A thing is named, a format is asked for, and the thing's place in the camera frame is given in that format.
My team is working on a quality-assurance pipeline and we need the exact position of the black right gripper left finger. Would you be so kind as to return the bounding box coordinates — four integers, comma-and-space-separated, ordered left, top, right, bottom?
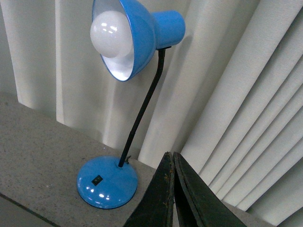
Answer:
124, 152, 175, 227

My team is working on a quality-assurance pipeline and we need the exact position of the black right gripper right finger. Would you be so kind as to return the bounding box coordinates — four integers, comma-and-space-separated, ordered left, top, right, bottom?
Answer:
173, 152, 246, 227

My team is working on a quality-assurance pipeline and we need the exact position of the white pleated curtain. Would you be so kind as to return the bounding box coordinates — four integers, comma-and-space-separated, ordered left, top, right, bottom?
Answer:
0, 0, 303, 227

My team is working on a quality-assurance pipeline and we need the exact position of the blue desk lamp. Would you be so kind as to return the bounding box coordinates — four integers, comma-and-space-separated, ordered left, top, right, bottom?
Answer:
77, 0, 186, 210

